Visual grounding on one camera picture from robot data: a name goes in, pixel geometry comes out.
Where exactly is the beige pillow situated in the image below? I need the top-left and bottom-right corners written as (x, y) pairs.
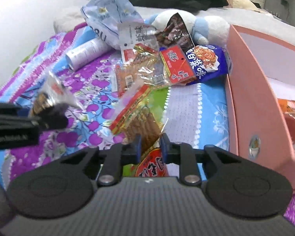
top-left (225, 0), bottom-right (261, 10)

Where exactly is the red label snack packet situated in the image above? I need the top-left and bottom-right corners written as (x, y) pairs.
top-left (159, 45), bottom-right (197, 86)

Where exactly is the small clear brown snack packet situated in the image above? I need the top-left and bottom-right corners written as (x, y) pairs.
top-left (28, 70), bottom-right (79, 118)

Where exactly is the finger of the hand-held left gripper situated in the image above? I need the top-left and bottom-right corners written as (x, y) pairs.
top-left (37, 103), bottom-right (70, 130)

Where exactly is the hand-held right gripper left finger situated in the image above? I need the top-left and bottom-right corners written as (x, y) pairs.
top-left (60, 135), bottom-right (142, 187)

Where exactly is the orange snack packet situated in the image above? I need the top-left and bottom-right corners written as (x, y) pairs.
top-left (277, 98), bottom-right (295, 159)

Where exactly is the clear dried snack packet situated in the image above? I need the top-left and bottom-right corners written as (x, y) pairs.
top-left (114, 22), bottom-right (171, 96)

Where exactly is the light blue plastic bag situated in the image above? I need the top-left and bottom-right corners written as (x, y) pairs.
top-left (81, 0), bottom-right (145, 51)

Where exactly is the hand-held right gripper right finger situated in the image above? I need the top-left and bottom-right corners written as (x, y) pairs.
top-left (160, 133), bottom-right (246, 187)

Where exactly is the grey duvet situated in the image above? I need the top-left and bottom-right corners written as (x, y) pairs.
top-left (53, 4), bottom-right (295, 33)

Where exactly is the red clear-window snack packet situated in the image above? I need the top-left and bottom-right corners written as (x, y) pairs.
top-left (109, 84), bottom-right (170, 177)

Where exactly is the dark brown snack packet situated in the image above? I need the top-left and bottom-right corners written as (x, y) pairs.
top-left (154, 13), bottom-right (195, 53)

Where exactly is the pink cardboard box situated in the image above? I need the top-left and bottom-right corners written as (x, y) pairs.
top-left (225, 24), bottom-right (295, 195)

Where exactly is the white blue plush toy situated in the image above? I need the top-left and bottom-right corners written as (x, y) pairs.
top-left (147, 9), bottom-right (231, 47)

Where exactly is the white tube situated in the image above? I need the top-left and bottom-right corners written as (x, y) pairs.
top-left (65, 38), bottom-right (113, 71)

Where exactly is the blue snack packet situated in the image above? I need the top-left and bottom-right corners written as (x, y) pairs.
top-left (185, 45), bottom-right (233, 85)

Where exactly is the floral bed sheet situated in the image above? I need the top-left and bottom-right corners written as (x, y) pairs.
top-left (0, 22), bottom-right (295, 224)

